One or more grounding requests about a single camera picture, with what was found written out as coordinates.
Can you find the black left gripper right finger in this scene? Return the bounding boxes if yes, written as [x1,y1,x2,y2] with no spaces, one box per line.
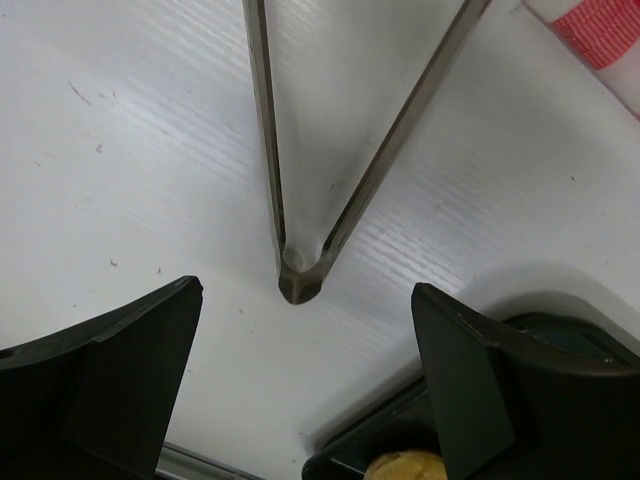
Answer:
[411,283,639,479]

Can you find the black baking tray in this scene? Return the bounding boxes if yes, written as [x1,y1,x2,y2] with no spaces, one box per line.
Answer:
[301,312,639,480]

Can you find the small round bread roll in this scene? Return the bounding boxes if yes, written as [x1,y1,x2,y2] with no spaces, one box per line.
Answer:
[363,450,447,480]

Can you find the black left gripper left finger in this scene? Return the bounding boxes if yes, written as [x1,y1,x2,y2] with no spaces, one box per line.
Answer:
[1,276,203,479]

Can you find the stainless steel tongs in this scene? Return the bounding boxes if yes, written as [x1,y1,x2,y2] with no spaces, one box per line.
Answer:
[243,1,488,305]

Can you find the red checkered cloth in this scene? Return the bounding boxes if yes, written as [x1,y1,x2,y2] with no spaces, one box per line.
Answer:
[524,0,639,70]

